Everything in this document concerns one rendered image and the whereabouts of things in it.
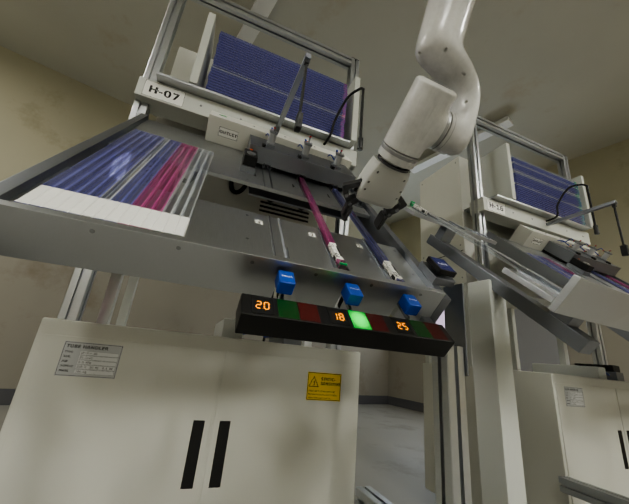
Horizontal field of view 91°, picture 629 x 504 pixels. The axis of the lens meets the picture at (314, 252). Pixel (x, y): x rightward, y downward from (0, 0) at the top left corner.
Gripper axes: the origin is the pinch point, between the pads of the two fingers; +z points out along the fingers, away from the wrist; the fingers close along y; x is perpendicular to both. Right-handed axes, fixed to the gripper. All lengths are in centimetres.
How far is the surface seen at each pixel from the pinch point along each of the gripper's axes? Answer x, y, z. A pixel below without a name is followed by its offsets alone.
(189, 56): -90, 55, -2
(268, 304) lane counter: 33.3, 24.4, -2.2
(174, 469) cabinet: 39, 31, 43
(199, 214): 13.3, 35.8, 0.2
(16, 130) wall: -261, 219, 147
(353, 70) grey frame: -94, -11, -20
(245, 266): 26.7, 27.7, -2.1
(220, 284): 27.3, 30.5, 1.8
